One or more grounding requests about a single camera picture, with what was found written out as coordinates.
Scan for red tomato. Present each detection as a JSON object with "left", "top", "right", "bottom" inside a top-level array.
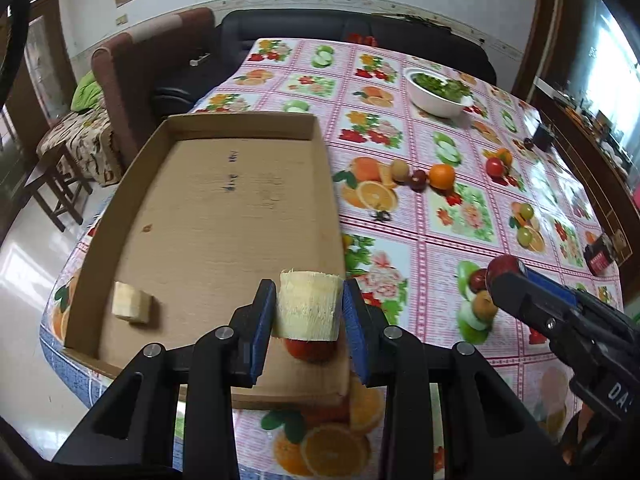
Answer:
[
  {"left": 485, "top": 157, "right": 506, "bottom": 179},
  {"left": 283, "top": 339, "right": 337, "bottom": 364}
]

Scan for dark red apple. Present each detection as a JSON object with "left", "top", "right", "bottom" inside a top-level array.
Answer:
[{"left": 486, "top": 255, "right": 522, "bottom": 286}]

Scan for pale sugarcane chunk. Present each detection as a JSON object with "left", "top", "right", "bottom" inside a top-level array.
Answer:
[
  {"left": 272, "top": 270, "right": 343, "bottom": 342},
  {"left": 111, "top": 282, "right": 153, "bottom": 324}
]

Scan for right hand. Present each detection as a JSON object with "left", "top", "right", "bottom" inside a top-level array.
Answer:
[{"left": 559, "top": 403, "right": 608, "bottom": 466}]

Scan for brown round pear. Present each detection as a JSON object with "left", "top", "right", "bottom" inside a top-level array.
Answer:
[{"left": 472, "top": 290, "right": 498, "bottom": 324}]

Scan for green grape lower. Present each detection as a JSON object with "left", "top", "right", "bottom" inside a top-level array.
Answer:
[{"left": 516, "top": 226, "right": 533, "bottom": 248}]

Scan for green grape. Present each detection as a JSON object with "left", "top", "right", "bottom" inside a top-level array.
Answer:
[
  {"left": 520, "top": 203, "right": 535, "bottom": 221},
  {"left": 516, "top": 226, "right": 533, "bottom": 248}
]

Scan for red jujube date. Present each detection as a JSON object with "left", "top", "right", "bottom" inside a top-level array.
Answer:
[{"left": 468, "top": 269, "right": 487, "bottom": 294}]

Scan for green grape upper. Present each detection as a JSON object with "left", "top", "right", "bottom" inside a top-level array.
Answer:
[{"left": 520, "top": 203, "right": 535, "bottom": 221}]

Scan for wooden side cabinet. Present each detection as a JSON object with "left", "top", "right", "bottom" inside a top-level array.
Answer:
[{"left": 532, "top": 88, "right": 639, "bottom": 281}]

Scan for brown cardboard tray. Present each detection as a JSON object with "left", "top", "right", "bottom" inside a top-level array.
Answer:
[{"left": 64, "top": 112, "right": 345, "bottom": 377}]

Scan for small orange tangerine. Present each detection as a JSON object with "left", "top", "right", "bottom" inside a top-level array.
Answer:
[{"left": 496, "top": 148, "right": 513, "bottom": 168}]

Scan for dark purple plum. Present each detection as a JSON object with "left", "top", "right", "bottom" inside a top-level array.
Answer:
[{"left": 408, "top": 169, "right": 428, "bottom": 193}]

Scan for black cup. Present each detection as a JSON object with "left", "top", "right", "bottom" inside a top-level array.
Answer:
[{"left": 532, "top": 122, "right": 555, "bottom": 153}]

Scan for brown kiwi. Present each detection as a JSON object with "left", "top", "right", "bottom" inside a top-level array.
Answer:
[{"left": 390, "top": 159, "right": 411, "bottom": 184}]

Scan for orange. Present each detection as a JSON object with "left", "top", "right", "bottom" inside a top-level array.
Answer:
[{"left": 428, "top": 164, "right": 456, "bottom": 192}]

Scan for floral fruit print tablecloth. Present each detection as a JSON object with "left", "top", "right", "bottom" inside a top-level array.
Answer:
[{"left": 38, "top": 37, "right": 626, "bottom": 480}]

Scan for green leafy vegetables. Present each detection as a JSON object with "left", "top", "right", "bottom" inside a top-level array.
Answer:
[{"left": 411, "top": 73, "right": 472, "bottom": 103}]

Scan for patterned blanket seat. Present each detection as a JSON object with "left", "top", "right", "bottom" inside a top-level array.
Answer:
[{"left": 36, "top": 107, "right": 122, "bottom": 188}]

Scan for white bowl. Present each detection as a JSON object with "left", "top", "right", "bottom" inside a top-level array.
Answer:
[{"left": 404, "top": 67, "right": 473, "bottom": 118}]

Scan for black sofa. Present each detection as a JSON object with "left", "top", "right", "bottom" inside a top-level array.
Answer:
[{"left": 150, "top": 9, "right": 498, "bottom": 122}]

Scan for wooden stool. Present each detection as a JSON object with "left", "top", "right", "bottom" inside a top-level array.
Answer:
[{"left": 24, "top": 143, "right": 92, "bottom": 232}]

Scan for green cushion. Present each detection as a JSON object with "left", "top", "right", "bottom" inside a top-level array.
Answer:
[{"left": 70, "top": 70, "right": 103, "bottom": 113}]

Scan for brown armchair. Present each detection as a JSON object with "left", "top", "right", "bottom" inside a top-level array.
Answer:
[{"left": 91, "top": 6, "right": 215, "bottom": 166}]

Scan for wooden door with glass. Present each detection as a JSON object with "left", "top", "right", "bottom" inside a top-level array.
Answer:
[{"left": 6, "top": 0, "right": 76, "bottom": 152}]

